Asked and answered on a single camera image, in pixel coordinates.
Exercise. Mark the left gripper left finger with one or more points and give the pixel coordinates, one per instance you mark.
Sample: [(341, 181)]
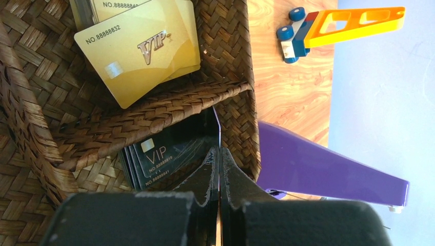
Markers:
[(185, 215)]

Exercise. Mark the purple metronome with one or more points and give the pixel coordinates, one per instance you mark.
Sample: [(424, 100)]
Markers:
[(291, 163)]

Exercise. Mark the brown wicker divided basket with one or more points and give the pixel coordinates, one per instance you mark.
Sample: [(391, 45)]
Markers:
[(61, 128)]

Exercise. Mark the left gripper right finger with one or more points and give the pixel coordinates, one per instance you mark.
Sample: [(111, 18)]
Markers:
[(250, 216)]

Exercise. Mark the colourful toy block car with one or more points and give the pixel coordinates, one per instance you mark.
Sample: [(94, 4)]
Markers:
[(308, 30)]

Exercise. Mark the beige card in basket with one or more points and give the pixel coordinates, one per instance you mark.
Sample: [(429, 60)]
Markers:
[(150, 41)]

